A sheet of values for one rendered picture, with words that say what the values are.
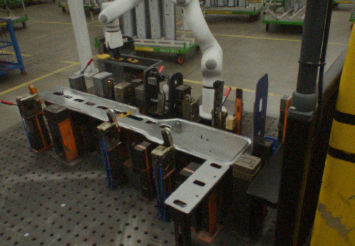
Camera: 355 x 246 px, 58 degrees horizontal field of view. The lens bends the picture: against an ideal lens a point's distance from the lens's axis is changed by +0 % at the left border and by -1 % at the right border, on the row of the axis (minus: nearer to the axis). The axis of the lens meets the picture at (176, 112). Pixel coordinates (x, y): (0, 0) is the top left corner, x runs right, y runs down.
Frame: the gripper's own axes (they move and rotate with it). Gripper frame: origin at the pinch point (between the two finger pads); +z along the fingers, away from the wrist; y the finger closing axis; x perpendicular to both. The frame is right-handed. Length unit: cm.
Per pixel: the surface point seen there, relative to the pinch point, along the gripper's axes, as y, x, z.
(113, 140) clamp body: 43, 49, 22
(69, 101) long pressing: 36.5, -1.3, 18.6
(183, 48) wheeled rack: -273, -197, 91
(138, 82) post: 8.0, 28.8, 9.0
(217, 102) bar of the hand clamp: 6, 83, 8
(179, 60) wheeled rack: -269, -204, 112
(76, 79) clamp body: 20.7, -18.5, 14.0
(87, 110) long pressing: 36.6, 18.3, 18.6
